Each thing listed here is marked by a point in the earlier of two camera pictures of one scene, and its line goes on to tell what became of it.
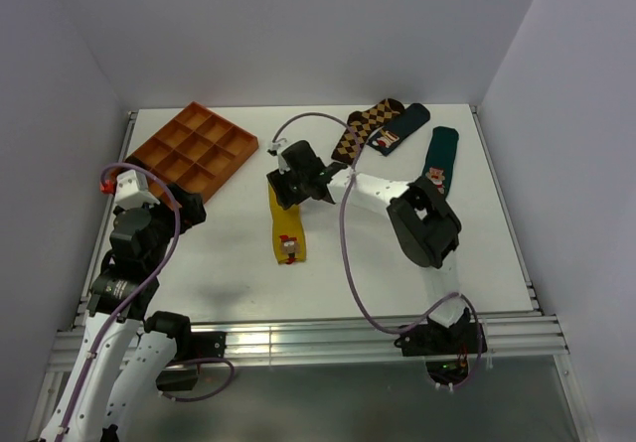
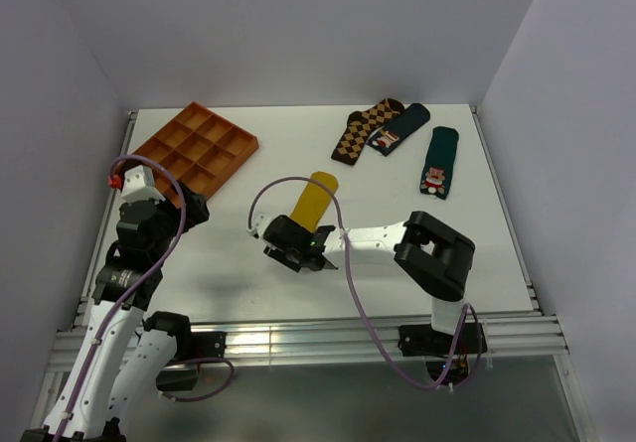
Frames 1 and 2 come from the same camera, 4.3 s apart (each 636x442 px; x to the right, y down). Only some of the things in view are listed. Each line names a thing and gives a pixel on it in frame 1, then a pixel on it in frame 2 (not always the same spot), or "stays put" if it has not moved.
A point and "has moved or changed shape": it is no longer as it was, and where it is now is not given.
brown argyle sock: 363,122 stays put
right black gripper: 286,199 -> 277,255
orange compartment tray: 198,151 stays put
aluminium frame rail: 505,338 stays put
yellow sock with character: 289,236 has moved or changed shape
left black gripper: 191,210 stays put
